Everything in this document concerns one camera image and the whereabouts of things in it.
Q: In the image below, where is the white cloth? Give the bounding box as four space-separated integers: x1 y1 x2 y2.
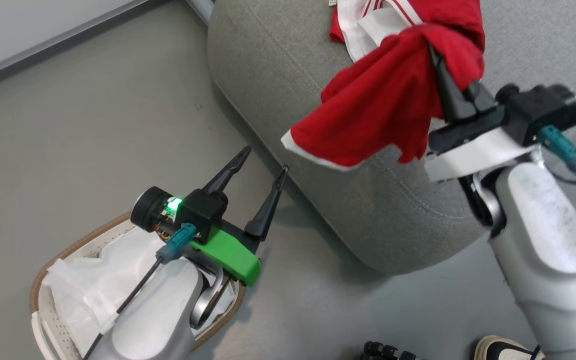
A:
43 227 242 359

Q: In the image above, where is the black ribbed conduit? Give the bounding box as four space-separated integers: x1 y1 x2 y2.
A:
360 341 419 360

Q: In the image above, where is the teal plug black cable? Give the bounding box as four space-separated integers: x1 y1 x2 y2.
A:
82 223 198 360
538 125 576 207

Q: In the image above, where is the right teal plug black cable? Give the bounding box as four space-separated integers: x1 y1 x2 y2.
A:
538 125 576 207

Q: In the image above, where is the red basketball jersey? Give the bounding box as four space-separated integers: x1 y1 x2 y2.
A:
280 0 486 173

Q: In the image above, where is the grey fabric sofa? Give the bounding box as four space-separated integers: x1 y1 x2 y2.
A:
207 0 576 276

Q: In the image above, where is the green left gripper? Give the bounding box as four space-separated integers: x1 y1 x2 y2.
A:
190 146 289 288

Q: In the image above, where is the white laundry basket brown rim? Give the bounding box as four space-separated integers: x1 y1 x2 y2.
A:
29 210 248 360

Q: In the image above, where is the left teal plug black cable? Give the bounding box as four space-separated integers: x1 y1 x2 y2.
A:
82 223 198 360

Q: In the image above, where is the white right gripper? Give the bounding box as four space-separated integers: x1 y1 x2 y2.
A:
424 44 542 183

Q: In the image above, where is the white and black shoe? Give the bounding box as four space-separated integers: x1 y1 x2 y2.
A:
474 335 545 360

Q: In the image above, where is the grey partition bottom rail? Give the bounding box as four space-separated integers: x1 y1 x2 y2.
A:
0 0 152 95

